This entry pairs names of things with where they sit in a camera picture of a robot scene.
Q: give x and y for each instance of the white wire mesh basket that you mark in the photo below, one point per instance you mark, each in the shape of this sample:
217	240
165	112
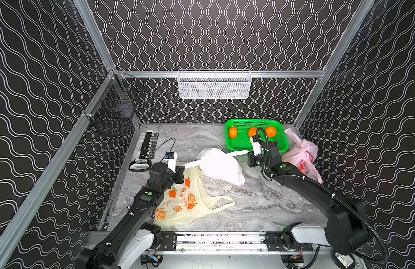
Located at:
214	84

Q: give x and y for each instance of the socket set rail holder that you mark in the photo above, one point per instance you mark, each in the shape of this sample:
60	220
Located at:
148	148

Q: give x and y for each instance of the orange far left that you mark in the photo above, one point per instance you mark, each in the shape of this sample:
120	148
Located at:
233	132

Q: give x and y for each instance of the orange centre bottom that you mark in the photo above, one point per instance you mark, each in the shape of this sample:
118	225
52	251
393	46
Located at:
252	132

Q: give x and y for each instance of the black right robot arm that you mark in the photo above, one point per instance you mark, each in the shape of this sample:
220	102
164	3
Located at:
348	230

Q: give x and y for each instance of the large orange top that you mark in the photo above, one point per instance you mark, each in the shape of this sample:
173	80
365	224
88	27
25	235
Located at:
271	132

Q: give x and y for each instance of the black wire basket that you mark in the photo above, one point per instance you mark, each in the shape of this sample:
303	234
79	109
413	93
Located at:
114	113

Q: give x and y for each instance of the white plastic bag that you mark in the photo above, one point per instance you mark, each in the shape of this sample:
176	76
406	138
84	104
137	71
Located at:
216	164

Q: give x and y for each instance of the pink plastic bag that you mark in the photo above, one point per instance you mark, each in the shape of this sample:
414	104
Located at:
302	155

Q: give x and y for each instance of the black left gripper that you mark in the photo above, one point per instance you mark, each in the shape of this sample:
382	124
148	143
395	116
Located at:
179	172

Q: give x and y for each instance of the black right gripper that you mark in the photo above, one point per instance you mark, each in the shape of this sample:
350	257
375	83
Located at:
251	156

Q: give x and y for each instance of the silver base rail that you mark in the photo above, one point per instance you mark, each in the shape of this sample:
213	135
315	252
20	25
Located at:
226	243

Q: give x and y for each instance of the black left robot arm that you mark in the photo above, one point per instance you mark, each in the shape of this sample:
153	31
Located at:
133	235

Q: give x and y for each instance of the yellow bag with orange print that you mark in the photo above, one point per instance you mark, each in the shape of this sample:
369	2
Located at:
184	203

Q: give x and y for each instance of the black round device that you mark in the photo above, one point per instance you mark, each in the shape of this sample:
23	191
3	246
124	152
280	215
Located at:
344	261

